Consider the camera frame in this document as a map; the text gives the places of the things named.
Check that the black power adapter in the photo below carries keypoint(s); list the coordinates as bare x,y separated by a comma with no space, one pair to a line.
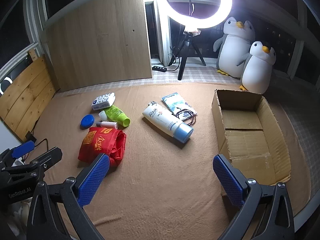
31,137

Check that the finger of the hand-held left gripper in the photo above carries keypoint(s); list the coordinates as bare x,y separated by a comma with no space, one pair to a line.
23,148
47,157

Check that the large white blue bottle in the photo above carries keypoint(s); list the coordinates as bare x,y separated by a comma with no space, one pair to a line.
165,122

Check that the pink bottle grey cap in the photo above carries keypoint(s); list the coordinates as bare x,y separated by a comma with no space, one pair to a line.
108,125

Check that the black power strip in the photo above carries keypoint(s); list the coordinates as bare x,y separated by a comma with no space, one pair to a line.
160,68

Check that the blue round case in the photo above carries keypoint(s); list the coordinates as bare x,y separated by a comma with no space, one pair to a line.
87,121

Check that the cardboard box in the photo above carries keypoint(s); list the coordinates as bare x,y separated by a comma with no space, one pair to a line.
250,145

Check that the red and white snack bag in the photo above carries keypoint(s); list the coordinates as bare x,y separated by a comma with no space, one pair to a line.
100,142

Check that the large grey penguin plush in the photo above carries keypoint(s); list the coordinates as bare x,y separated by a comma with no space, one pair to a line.
232,52

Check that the blue printed packet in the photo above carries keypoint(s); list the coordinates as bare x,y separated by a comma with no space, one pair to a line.
175,101

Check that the white patterned tissue pack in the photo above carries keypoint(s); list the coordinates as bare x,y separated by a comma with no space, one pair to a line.
102,101

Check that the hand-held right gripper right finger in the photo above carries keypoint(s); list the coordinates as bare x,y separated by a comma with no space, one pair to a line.
228,180

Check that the black tripod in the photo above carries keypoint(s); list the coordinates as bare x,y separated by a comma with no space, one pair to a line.
183,65

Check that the small white bottle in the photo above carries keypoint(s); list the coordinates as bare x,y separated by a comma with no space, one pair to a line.
102,114

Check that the large light wooden board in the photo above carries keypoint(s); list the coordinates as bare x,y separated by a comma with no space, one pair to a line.
100,42

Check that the person's left hand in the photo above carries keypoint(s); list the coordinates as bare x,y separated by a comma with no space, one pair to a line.
21,213

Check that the clear plastic packet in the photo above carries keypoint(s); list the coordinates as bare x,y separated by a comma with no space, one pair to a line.
186,113

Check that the green tube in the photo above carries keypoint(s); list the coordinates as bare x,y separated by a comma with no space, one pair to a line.
116,113

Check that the pine plank panel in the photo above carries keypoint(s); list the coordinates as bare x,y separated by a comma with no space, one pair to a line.
27,92

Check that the small grey penguin plush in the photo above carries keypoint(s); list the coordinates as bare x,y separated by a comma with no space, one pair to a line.
256,72

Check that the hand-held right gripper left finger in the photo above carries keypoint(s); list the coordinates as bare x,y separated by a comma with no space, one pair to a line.
93,177

